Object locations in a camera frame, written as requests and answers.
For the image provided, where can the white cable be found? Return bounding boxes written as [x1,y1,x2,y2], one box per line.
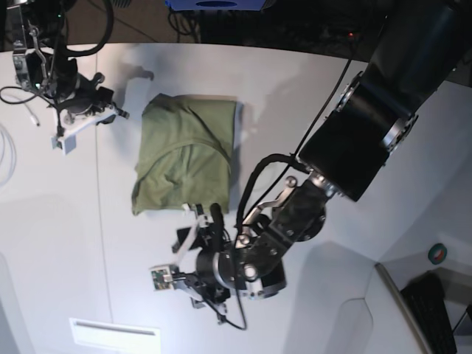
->
[0,86,41,185]

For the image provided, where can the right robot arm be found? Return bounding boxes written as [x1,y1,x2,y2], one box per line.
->
[5,1,129,142]

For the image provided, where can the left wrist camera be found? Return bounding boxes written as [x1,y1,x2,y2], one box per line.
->
[150,264,178,291]

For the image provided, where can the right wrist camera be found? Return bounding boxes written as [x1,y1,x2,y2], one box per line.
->
[51,135,77,156]

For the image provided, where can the white table slot plate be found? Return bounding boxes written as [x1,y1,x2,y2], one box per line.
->
[69,318,162,353]

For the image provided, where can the green tape roll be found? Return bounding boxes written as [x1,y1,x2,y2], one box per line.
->
[428,243,448,266]

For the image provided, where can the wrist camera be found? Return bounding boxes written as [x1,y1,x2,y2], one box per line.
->
[150,264,178,291]
[51,135,77,156]

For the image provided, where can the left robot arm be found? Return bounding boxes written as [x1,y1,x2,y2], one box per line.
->
[153,1,471,307]

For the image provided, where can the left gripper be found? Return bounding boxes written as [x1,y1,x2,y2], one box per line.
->
[171,203,235,310]

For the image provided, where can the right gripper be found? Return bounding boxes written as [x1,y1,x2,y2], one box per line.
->
[46,72,130,136]

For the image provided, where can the green t-shirt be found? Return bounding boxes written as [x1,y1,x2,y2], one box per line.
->
[131,94,238,215]

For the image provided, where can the black keyboard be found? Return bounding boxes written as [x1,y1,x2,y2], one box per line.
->
[400,272,457,354]

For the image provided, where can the grey laptop edge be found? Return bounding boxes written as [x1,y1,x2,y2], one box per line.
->
[375,263,433,354]

